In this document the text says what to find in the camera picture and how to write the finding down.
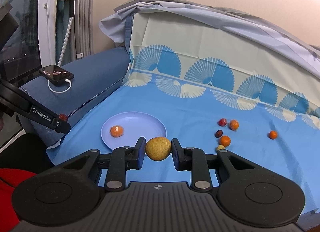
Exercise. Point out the white window frame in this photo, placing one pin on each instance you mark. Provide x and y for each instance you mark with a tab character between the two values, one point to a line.
47	34

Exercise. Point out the blue fan-print blanket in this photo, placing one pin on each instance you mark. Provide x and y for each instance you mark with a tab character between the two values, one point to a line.
200	102

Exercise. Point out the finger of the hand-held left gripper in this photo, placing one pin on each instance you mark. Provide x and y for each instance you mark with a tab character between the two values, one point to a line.
61	126

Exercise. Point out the blue sofa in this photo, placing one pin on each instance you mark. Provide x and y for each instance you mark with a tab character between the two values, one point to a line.
100	72

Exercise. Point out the lavender plastic plate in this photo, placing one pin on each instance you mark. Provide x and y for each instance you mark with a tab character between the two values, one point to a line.
140	124

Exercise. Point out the pale blue sheet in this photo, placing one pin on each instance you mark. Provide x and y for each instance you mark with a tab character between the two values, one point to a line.
117	24

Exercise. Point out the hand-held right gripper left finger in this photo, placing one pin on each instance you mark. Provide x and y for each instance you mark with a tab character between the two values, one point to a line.
140	154

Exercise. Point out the red fruit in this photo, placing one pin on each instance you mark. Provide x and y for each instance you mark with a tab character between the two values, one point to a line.
62	117
222	122

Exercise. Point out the dark cloth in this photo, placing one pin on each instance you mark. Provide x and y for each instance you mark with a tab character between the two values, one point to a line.
22	152

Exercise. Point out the white clip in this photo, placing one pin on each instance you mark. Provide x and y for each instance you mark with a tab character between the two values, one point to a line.
79	55

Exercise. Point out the person's red garment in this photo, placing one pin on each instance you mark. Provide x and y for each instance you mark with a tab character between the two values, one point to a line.
10	197

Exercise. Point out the bare orange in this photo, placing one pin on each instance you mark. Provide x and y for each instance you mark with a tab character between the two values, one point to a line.
225	141
273	135

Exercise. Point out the yellow-green round fruit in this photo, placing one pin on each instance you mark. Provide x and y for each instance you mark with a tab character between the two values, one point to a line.
220	147
158	148

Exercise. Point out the black smartphone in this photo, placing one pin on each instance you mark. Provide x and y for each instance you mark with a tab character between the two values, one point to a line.
56	74

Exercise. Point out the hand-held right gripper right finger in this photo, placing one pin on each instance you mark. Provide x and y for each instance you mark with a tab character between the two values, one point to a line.
176	156

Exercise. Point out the grey blanket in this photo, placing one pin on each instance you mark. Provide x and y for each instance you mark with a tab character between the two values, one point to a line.
225	10

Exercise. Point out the dark red jujube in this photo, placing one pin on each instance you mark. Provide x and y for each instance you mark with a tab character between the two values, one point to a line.
219	133

